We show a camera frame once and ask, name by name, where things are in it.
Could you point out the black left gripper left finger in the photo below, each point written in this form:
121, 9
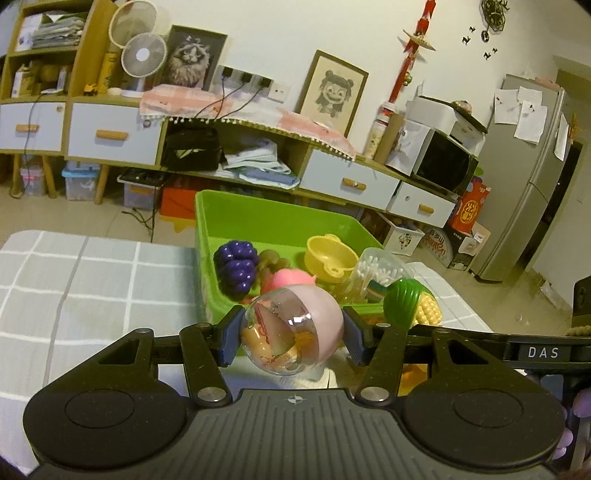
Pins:
206, 348

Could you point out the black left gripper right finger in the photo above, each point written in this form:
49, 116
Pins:
381, 350

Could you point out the yellow green corn toy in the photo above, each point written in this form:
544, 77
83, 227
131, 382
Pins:
408, 303

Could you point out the clear cotton swab jar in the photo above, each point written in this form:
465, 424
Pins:
374, 272

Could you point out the pink capsule ball toy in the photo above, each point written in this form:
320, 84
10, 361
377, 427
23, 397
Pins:
292, 329

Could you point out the purple grape toy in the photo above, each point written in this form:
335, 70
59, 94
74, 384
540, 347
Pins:
235, 265

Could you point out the pink pig toy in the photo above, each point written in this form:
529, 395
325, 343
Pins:
286, 277

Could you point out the yellow plastic bowl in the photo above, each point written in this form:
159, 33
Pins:
329, 259

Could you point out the translucent rubber hand toy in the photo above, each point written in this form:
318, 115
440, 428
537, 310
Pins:
270, 262

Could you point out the white starfish toy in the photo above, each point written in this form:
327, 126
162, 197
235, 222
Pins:
339, 371

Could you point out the green plastic bin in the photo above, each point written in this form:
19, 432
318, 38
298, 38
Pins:
267, 224

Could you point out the grey checked tablecloth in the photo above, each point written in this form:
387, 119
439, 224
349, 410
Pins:
65, 297

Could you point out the red gift box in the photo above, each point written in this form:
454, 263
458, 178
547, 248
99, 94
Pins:
469, 206

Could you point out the black bag on shelf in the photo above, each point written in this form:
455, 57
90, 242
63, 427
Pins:
192, 149

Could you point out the silver refrigerator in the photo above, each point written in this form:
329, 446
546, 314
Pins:
523, 157

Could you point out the pink cloth runner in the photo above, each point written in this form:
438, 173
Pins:
175, 102

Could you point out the framed girl drawing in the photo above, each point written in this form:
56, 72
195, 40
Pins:
332, 92

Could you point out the wooden sideboard cabinet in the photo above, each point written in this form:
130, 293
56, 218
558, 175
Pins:
95, 81

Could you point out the framed cat picture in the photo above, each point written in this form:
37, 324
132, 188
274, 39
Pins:
192, 57

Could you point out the white desk fan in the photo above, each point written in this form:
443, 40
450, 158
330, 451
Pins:
141, 59

